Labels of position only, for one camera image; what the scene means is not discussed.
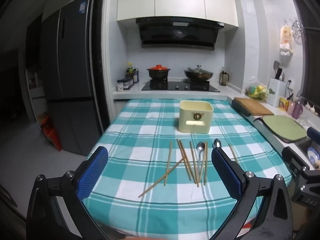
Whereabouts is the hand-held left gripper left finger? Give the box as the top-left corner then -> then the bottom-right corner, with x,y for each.
26,146 -> 125,240

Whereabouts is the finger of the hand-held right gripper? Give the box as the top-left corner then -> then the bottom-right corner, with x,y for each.
307,127 -> 320,143
282,146 -> 320,207

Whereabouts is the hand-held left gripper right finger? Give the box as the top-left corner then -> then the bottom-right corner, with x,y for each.
211,148 -> 293,240

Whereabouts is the wooden chopstick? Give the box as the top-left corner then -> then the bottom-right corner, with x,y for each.
176,138 -> 192,181
189,141 -> 199,187
138,156 -> 186,197
179,140 -> 195,178
203,141 -> 208,186
228,143 -> 238,162
164,141 -> 173,186

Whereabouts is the cream utensil box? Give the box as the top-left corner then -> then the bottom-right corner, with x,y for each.
178,100 -> 214,134

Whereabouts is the blue patterned plate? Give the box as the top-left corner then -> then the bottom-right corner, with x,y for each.
307,146 -> 320,166

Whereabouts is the purple cup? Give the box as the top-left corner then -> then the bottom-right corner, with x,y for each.
291,102 -> 303,119

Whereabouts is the green mat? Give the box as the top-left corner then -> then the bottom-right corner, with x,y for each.
262,115 -> 307,143

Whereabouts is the red bag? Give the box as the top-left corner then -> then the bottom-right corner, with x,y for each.
41,116 -> 62,151

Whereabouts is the white utensil holder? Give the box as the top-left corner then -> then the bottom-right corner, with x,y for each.
268,77 -> 287,107

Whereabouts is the wooden cutting board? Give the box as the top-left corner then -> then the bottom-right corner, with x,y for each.
234,97 -> 275,117

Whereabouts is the teal checkered tablecloth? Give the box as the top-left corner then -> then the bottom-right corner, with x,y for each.
82,98 -> 293,240

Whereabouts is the black tray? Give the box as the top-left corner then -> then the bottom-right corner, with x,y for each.
231,99 -> 253,117

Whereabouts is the plastic bag of sponges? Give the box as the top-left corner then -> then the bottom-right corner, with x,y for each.
245,77 -> 269,101

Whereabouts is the grey refrigerator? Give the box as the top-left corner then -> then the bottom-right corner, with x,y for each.
41,0 -> 103,157

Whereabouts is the condiment bottles group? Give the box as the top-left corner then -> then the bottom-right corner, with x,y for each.
122,76 -> 135,90

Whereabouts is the hanging printed towel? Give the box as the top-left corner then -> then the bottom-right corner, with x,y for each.
280,25 -> 294,56

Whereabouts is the black gas stove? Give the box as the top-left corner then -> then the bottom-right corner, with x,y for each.
141,79 -> 220,92

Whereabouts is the wok with glass lid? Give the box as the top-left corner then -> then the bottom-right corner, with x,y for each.
184,65 -> 214,82

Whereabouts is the hanging metal rack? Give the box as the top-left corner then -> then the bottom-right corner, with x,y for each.
290,19 -> 304,42

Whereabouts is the black pot with orange lid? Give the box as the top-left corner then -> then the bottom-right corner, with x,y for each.
147,64 -> 171,80

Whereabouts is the black range hood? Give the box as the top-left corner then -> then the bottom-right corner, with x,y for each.
136,17 -> 225,51

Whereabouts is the glass oil jar with handle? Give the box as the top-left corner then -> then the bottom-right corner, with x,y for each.
219,67 -> 229,86

